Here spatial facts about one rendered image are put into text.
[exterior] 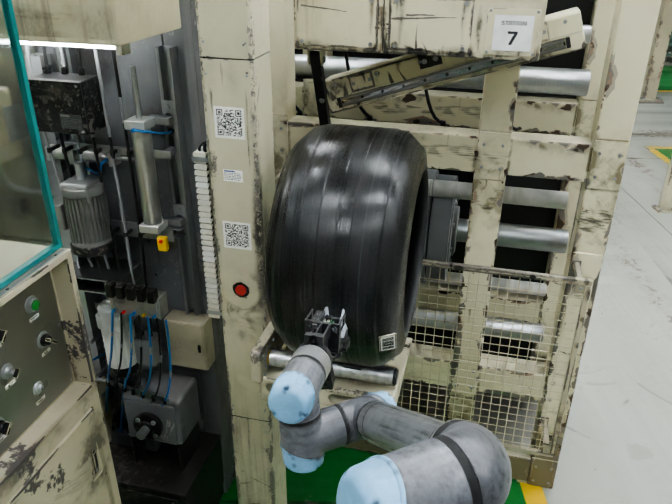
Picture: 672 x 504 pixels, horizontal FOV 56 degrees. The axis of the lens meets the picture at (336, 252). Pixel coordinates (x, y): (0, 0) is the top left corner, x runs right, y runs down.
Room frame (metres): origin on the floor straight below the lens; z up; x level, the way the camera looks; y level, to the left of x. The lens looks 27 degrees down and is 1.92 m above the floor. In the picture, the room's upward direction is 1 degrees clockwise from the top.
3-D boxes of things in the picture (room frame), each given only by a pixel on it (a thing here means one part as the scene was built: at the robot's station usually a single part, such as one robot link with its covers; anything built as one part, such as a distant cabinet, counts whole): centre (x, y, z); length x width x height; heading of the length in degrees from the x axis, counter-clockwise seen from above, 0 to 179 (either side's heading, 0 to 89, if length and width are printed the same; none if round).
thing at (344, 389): (1.34, 0.02, 0.84); 0.36 x 0.09 x 0.06; 76
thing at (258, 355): (1.52, 0.15, 0.90); 0.40 x 0.03 x 0.10; 166
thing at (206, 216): (1.51, 0.32, 1.19); 0.05 x 0.04 x 0.48; 166
